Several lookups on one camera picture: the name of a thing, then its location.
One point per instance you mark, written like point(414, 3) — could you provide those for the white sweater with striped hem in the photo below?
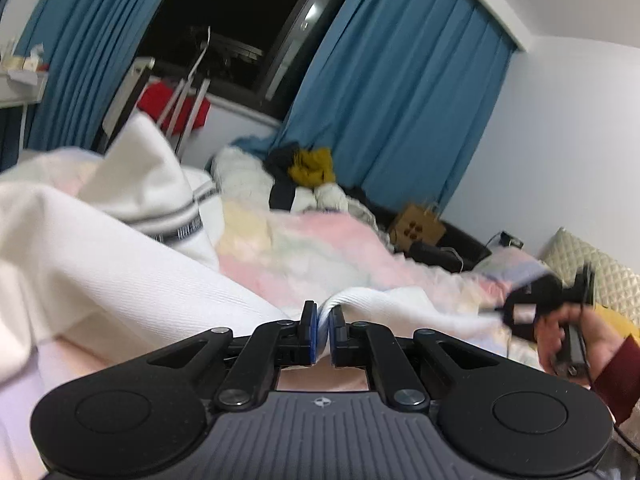
point(100, 260)

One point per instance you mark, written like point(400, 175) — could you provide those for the dark window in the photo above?
point(235, 15)

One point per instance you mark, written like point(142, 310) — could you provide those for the pastel checked blanket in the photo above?
point(320, 250)

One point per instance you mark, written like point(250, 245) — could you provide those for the white drying rack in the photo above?
point(187, 95)

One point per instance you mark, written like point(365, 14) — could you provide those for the dark navy garment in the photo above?
point(282, 172)

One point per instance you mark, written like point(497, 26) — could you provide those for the yellow pillow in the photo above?
point(620, 321)

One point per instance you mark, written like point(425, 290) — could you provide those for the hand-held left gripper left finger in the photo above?
point(310, 331)

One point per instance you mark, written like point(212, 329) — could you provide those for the beige quilted headboard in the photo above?
point(600, 270)

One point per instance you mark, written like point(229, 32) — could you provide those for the blue curtain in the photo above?
point(400, 90)
point(95, 45)

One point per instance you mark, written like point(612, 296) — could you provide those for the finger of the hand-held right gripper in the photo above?
point(492, 310)

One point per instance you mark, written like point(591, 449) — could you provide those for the black bench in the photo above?
point(450, 247)

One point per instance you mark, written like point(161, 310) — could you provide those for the red cloth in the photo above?
point(165, 102)

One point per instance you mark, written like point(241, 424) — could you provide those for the mustard yellow garment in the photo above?
point(312, 166)

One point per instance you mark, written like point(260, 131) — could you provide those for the white folding board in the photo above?
point(125, 97)

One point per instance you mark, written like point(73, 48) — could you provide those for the pile of clothes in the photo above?
point(245, 175)

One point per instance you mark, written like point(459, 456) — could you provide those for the person's right forearm red sleeve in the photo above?
point(619, 379)

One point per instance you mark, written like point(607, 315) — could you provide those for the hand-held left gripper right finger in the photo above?
point(336, 336)

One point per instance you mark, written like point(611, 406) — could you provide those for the person's right hand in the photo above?
point(597, 332)

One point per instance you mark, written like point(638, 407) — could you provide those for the brown paper bag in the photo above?
point(417, 227)

